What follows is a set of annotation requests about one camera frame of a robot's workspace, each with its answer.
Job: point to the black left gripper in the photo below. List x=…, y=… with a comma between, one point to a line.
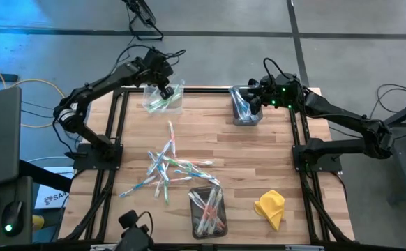
x=154, y=68

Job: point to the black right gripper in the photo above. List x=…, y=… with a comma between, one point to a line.
x=268, y=97

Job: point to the blue toothbrush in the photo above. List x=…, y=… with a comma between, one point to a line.
x=240, y=111
x=234, y=96
x=189, y=173
x=159, y=169
x=245, y=111
x=237, y=102
x=136, y=187

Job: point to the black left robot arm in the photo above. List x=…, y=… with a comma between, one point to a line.
x=98, y=85

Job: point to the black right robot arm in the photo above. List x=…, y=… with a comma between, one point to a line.
x=339, y=116

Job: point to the black knob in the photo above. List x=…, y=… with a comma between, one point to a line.
x=253, y=83

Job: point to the clear plastic bin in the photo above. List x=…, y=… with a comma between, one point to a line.
x=147, y=90

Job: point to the grey translucent plastic bin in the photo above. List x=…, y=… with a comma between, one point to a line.
x=248, y=122

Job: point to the black floor fan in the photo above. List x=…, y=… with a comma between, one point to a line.
x=142, y=12

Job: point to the yellow cloth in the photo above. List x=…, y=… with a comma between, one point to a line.
x=271, y=207

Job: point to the black plastic tray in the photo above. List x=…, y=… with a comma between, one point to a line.
x=193, y=223

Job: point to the black handheld device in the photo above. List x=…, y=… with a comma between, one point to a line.
x=133, y=237

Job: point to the white cardboard box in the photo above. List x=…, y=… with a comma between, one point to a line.
x=54, y=195

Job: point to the dark-legged side table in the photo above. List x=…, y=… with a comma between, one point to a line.
x=403, y=164

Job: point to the small yellow object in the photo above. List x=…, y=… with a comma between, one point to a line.
x=38, y=221

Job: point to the black computer mouse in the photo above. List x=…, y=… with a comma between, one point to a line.
x=13, y=218

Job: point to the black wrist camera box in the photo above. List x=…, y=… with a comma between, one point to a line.
x=268, y=81

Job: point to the silver metal bracket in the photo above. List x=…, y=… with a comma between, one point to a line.
x=304, y=248
x=102, y=247

